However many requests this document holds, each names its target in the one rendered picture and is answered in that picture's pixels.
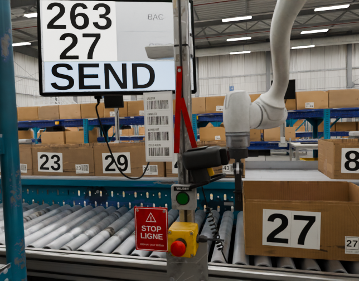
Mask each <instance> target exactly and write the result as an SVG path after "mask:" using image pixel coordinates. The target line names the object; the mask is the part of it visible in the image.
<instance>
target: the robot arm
mask: <svg viewBox="0 0 359 281"><path fill-rule="evenodd" d="M306 1H307V0H278V1H277V3H276V6H275V10H274V14H273V18H272V22H271V28H270V48H271V59H272V65H273V84H272V86H271V88H270V90H269V91H268V92H267V93H265V94H261V95H260V96H259V97H258V98H257V99H256V100H255V101H254V102H253V103H252V102H251V99H250V97H249V95H248V93H247V91H244V90H234V91H231V92H229V93H227V94H226V96H225V100H224V107H223V122H224V127H225V136H226V146H227V147H229V148H228V149H229V155H230V158H231V159H235V163H233V164H232V167H233V169H234V175H235V191H233V193H234V194H235V211H243V200H242V175H243V168H244V163H242V162H241V159H245V158H248V148H247V147H249V146H250V129H272V128H276V127H278V126H280V125H282V124H283V123H284V122H285V121H286V119H287V116H288V112H287V109H286V107H285V103H284V96H285V93H286V90H287V87H288V82H289V58H290V33H291V30H292V26H293V23H294V21H295V19H296V17H297V15H298V13H299V12H300V10H301V9H302V7H303V6H304V4H305V3H306Z"/></svg>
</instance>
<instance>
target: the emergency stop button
mask: <svg viewBox="0 0 359 281"><path fill-rule="evenodd" d="M185 252H186V247H185V244H184V243H183V242H181V241H174V242H173V243H172V244H171V253H172V254H173V255H174V256H176V257H180V256H183V255H184V254H185Z"/></svg>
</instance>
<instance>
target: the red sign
mask: <svg viewBox="0 0 359 281"><path fill-rule="evenodd" d="M134 218H135V245H136V250H146V251H160V252H168V208H165V207H136V206H135V207H134Z"/></svg>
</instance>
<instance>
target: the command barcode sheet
mask: <svg viewBox="0 0 359 281"><path fill-rule="evenodd" d="M143 99H144V128H145V157H146V162H174V132H173V99H176V94H172V91H160V92H151V93H143Z"/></svg>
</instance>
